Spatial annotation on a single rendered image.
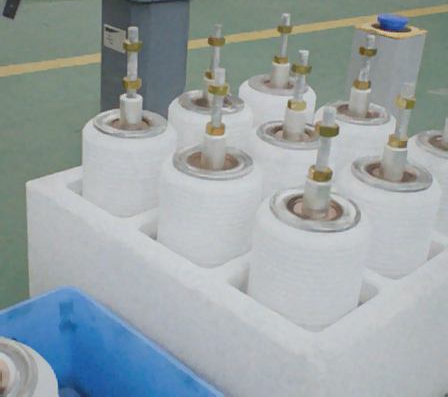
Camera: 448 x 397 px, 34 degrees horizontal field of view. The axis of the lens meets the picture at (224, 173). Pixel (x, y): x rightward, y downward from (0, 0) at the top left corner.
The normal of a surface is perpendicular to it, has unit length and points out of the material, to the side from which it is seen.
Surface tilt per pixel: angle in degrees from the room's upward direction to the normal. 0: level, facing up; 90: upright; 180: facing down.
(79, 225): 90
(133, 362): 88
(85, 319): 88
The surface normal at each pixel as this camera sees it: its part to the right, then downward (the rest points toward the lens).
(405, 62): 0.72, 0.34
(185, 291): -0.69, 0.25
